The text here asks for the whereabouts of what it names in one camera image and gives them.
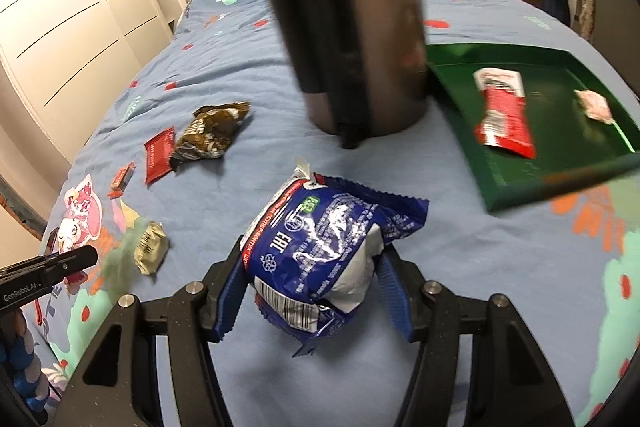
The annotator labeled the green tray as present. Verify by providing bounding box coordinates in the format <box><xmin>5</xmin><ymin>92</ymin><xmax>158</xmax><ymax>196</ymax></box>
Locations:
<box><xmin>425</xmin><ymin>43</ymin><xmax>640</xmax><ymax>214</ymax></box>

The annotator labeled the blue and white snack packet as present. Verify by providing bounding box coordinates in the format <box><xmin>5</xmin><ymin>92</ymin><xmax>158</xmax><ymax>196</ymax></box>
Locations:
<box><xmin>240</xmin><ymin>158</ymin><xmax>430</xmax><ymax>358</ymax></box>

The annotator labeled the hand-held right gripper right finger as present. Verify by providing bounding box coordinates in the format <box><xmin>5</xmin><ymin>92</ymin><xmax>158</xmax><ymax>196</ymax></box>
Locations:
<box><xmin>377</xmin><ymin>246</ymin><xmax>576</xmax><ymax>427</ymax></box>

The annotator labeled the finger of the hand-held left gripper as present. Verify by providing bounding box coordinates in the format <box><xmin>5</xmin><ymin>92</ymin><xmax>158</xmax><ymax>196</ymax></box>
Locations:
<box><xmin>42</xmin><ymin>246</ymin><xmax>99</xmax><ymax>283</ymax></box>

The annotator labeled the red and white snack packet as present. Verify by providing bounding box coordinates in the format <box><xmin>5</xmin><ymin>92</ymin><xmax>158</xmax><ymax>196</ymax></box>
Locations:
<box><xmin>472</xmin><ymin>67</ymin><xmax>537</xmax><ymax>159</ymax></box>

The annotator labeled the brown and black cylinder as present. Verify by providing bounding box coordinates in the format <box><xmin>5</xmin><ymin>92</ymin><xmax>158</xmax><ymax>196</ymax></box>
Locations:
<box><xmin>239</xmin><ymin>0</ymin><xmax>431</xmax><ymax>150</ymax></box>

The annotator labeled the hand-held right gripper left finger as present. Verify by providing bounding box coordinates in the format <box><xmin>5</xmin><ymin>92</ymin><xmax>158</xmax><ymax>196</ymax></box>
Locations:
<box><xmin>62</xmin><ymin>239</ymin><xmax>251</xmax><ymax>427</ymax></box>

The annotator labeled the brown cereal packet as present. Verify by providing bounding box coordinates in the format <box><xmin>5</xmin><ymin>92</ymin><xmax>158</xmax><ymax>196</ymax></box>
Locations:
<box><xmin>169</xmin><ymin>101</ymin><xmax>252</xmax><ymax>172</ymax></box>

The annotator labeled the white wardrobe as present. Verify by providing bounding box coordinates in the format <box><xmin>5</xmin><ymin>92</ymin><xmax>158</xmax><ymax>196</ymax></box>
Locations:
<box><xmin>0</xmin><ymin>0</ymin><xmax>176</xmax><ymax>158</ymax></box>

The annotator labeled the blue and white cloth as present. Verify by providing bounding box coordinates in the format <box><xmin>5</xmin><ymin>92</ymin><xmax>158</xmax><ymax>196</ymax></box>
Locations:
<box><xmin>0</xmin><ymin>307</ymin><xmax>53</xmax><ymax>413</ymax></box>

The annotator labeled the blue printed bedsheet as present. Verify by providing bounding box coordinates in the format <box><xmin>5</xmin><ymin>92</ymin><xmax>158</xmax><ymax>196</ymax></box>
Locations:
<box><xmin>30</xmin><ymin>0</ymin><xmax>640</xmax><ymax>427</ymax></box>

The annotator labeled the small red candy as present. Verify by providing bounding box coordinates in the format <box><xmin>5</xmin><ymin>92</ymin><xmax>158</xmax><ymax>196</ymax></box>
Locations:
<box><xmin>109</xmin><ymin>162</ymin><xmax>137</xmax><ymax>198</ymax></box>

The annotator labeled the pink wrapped candy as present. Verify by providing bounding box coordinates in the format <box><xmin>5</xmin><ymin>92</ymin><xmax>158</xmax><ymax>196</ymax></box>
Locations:
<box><xmin>574</xmin><ymin>89</ymin><xmax>613</xmax><ymax>122</ymax></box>

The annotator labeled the red sachet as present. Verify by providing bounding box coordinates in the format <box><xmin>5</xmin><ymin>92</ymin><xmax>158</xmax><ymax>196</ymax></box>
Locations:
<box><xmin>144</xmin><ymin>127</ymin><xmax>177</xmax><ymax>186</ymax></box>

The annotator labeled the olive green snack packet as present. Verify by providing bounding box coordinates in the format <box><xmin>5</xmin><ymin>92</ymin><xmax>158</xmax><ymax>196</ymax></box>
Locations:
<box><xmin>131</xmin><ymin>219</ymin><xmax>171</xmax><ymax>278</ymax></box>

